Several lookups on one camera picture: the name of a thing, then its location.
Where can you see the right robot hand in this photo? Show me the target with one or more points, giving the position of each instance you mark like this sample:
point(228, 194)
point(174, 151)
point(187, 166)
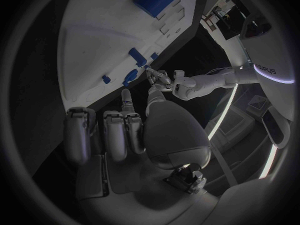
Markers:
point(173, 135)

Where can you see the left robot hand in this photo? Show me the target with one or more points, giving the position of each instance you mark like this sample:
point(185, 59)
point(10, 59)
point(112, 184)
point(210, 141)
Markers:
point(159, 77)

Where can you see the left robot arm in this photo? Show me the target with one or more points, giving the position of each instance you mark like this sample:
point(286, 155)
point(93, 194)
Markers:
point(211, 80)

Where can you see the white task board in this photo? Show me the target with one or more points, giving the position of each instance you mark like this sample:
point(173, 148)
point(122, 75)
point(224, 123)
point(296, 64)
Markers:
point(112, 46)

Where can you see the small blue plug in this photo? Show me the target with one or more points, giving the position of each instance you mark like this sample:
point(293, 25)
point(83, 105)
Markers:
point(154, 56)

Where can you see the blue gear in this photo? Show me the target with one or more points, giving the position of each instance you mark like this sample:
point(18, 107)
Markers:
point(130, 76)

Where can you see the long blue cylinder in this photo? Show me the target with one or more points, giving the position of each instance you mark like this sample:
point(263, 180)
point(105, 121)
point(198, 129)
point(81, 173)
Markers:
point(137, 57)

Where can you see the blue peg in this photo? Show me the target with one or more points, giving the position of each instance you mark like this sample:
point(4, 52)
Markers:
point(106, 79)

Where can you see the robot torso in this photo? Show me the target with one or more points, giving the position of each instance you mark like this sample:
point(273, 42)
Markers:
point(272, 60)

